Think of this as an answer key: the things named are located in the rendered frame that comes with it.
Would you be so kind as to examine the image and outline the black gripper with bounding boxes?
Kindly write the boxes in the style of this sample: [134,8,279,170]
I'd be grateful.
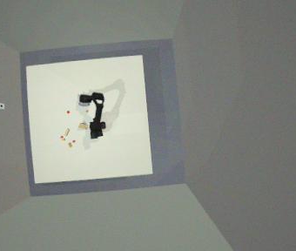
[97,130,103,137]

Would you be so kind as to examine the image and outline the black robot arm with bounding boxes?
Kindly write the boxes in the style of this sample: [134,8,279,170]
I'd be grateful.
[79,92,105,139]

